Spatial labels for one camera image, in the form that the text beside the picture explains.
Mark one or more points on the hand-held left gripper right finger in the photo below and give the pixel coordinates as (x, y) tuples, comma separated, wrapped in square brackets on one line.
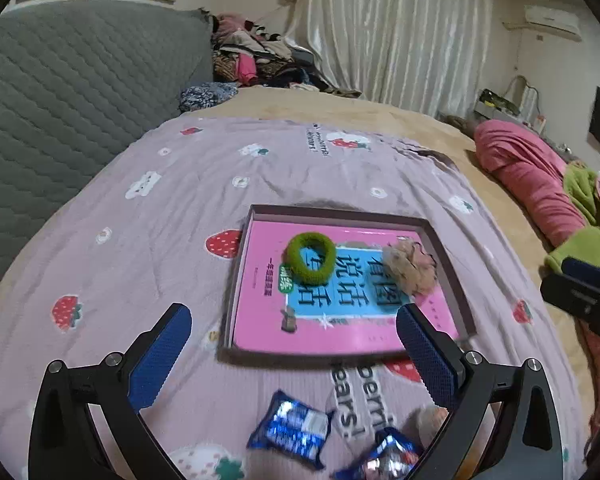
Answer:
[(427, 355)]

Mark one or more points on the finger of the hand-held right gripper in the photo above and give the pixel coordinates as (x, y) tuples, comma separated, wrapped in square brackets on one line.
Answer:
[(587, 267), (575, 295)]

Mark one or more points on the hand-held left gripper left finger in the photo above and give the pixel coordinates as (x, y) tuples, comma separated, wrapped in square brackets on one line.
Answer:
[(160, 355)]

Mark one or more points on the walnut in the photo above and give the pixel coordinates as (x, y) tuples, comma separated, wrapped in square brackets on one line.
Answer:
[(432, 425)]

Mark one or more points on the shallow cardboard box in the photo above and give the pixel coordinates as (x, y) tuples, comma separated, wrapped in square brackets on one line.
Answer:
[(442, 255)]

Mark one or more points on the person's right forearm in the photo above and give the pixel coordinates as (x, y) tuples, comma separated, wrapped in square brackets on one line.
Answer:
[(585, 245)]

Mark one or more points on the green fleece cloth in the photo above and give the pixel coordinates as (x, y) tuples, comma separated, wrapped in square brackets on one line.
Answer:
[(582, 190)]

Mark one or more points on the beige hair scrunchie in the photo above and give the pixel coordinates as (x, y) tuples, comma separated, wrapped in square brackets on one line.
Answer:
[(410, 267)]

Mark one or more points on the strawberry printed blanket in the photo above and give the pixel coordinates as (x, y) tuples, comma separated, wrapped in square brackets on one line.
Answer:
[(130, 260)]

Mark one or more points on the blue snack packet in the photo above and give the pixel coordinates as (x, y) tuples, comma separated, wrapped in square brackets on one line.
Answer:
[(385, 455), (290, 427)]

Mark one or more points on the pink book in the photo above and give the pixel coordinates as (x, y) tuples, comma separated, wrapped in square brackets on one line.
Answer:
[(265, 320)]

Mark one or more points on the pink quilt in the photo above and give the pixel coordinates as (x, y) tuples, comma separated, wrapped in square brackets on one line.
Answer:
[(530, 170)]

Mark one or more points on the green hair scrunchie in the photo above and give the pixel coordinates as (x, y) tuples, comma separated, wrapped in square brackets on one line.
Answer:
[(300, 270)]

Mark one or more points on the cluttered storage rack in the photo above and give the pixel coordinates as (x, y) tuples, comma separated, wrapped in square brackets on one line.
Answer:
[(505, 102)]

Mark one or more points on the white air conditioner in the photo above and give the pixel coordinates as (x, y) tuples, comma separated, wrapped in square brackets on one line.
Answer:
[(552, 21)]

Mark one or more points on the grey quilted headboard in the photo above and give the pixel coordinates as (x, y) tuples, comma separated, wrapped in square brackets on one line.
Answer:
[(70, 110)]

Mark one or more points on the blue floral cloth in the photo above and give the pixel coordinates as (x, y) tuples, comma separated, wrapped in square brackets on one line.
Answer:
[(205, 96)]

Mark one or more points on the white curtain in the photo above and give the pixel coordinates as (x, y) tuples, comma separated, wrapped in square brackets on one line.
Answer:
[(400, 35)]

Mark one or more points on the pile of clothes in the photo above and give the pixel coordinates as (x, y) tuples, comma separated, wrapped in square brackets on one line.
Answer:
[(265, 55)]

